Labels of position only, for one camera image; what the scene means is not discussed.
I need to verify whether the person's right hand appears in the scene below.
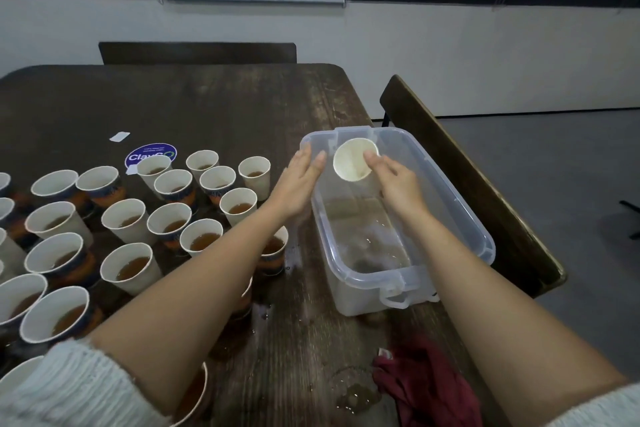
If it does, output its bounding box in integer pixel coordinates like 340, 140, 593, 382
362, 149, 431, 228

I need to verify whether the person's left hand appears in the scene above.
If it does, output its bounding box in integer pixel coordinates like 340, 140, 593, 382
262, 146, 329, 228

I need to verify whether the white paper cup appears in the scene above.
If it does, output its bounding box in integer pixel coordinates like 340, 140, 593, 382
332, 137, 381, 183

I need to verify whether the clear plastic storage bin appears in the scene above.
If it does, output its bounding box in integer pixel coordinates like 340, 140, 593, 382
300, 125, 497, 318

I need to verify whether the group of paper cups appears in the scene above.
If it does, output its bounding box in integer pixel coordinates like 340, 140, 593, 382
0, 148, 291, 427

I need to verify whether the person's left forearm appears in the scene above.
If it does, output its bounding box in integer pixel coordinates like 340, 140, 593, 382
0, 203, 301, 427

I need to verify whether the person's right forearm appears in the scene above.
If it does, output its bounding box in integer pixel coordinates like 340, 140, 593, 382
400, 209, 640, 427

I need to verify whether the dark wooden chair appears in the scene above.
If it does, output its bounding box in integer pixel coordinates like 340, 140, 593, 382
378, 74, 568, 299
98, 40, 299, 67

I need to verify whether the dark wooden table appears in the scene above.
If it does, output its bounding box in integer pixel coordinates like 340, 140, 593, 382
0, 63, 501, 427

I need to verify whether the round blue sticker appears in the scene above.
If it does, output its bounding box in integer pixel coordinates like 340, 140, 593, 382
124, 141, 179, 175

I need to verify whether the dark red cloth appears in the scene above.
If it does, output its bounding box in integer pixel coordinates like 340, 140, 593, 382
372, 334, 485, 427

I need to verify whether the round white side table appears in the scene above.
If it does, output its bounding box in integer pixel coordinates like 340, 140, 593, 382
618, 199, 640, 240

